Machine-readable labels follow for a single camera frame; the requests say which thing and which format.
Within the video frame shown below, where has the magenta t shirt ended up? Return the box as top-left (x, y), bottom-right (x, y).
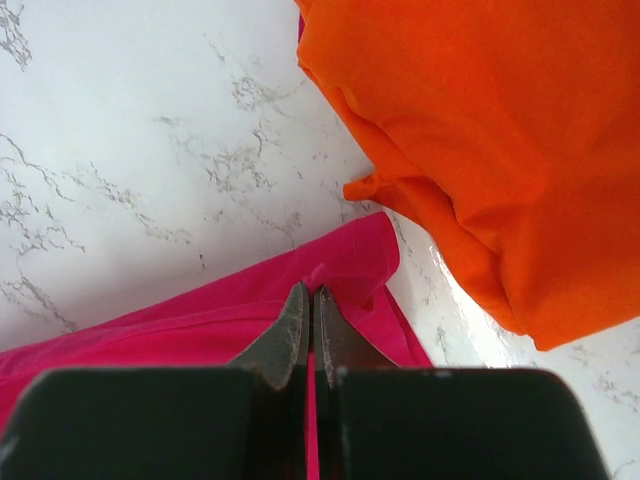
top-left (1, 213), bottom-right (429, 479)

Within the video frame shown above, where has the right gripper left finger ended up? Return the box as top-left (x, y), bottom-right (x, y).
top-left (1, 284), bottom-right (311, 479)

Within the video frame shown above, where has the orange folded t shirt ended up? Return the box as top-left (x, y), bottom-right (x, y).
top-left (297, 1), bottom-right (639, 350)

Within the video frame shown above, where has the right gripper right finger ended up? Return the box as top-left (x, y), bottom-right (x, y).
top-left (312, 288), bottom-right (607, 479)

